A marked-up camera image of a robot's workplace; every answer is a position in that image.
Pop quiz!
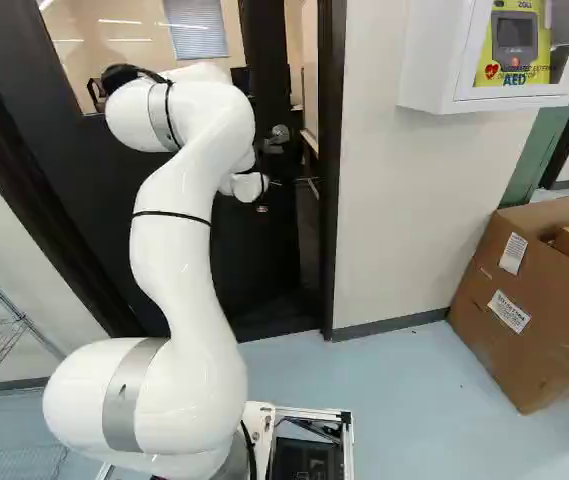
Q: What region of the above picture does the black door with glass pane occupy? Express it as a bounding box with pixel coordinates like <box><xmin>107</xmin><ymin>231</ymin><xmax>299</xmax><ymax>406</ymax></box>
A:
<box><xmin>0</xmin><ymin>0</ymin><xmax>326</xmax><ymax>344</ymax></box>

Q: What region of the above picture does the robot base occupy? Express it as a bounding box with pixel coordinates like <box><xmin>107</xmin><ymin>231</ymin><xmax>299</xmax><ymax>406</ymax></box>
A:
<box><xmin>233</xmin><ymin>398</ymin><xmax>355</xmax><ymax>480</ymax></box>

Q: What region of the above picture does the large cardboard box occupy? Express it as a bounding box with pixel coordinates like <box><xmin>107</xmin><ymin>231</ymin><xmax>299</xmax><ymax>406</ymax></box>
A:
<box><xmin>447</xmin><ymin>189</ymin><xmax>569</xmax><ymax>416</ymax></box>

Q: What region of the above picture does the yellow defibrillator unit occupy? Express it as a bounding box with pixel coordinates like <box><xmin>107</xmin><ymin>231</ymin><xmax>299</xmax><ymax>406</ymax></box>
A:
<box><xmin>473</xmin><ymin>0</ymin><xmax>559</xmax><ymax>89</ymax></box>

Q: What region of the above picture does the black door frame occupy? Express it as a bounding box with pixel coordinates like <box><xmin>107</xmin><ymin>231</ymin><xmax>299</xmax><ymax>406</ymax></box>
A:
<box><xmin>316</xmin><ymin>0</ymin><xmax>349</xmax><ymax>339</ymax></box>

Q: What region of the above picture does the white wall cabinet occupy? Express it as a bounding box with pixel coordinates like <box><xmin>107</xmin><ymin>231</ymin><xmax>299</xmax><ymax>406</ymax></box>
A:
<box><xmin>396</xmin><ymin>0</ymin><xmax>569</xmax><ymax>117</ymax></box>

